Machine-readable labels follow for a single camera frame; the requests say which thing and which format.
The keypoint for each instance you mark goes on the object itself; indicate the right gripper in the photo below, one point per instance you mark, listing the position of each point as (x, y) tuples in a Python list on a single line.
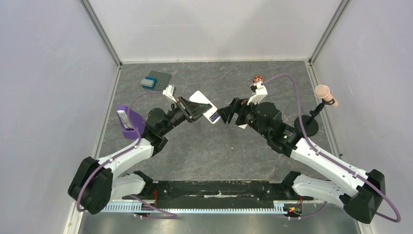
[(238, 111)]

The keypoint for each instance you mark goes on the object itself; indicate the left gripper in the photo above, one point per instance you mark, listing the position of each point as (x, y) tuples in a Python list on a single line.
[(191, 110)]

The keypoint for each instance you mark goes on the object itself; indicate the blue purple battery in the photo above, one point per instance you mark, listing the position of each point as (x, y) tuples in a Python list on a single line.
[(214, 117)]

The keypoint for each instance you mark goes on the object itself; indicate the white remote control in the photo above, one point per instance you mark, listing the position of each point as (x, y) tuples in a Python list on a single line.
[(211, 113)]

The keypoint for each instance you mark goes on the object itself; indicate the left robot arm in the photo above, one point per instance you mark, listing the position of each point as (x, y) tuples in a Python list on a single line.
[(98, 181)]

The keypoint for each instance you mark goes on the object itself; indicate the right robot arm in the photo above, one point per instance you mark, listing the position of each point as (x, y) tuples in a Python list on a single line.
[(353, 189)]

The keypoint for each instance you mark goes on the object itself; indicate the grey lego baseplate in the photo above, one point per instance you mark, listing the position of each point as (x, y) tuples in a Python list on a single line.
[(161, 80)]

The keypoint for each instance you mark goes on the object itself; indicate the red toy block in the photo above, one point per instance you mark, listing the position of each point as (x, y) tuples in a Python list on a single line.
[(258, 79)]

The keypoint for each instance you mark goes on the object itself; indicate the blue lego brick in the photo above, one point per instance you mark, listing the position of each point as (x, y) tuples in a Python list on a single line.
[(148, 83)]

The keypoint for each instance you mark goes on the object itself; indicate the purple stand with white device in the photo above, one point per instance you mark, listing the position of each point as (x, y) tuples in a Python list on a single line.
[(130, 119)]

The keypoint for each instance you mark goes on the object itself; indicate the pink microphone on black stand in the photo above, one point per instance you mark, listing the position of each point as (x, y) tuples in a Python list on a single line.
[(308, 123)]

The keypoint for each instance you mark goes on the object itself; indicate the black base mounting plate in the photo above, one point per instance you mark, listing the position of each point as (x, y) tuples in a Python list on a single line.
[(218, 194)]

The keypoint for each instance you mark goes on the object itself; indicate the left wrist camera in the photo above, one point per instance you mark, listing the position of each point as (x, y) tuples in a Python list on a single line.
[(169, 92)]

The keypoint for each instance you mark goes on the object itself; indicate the white slotted cable duct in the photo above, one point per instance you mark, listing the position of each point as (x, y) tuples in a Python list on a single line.
[(138, 207)]

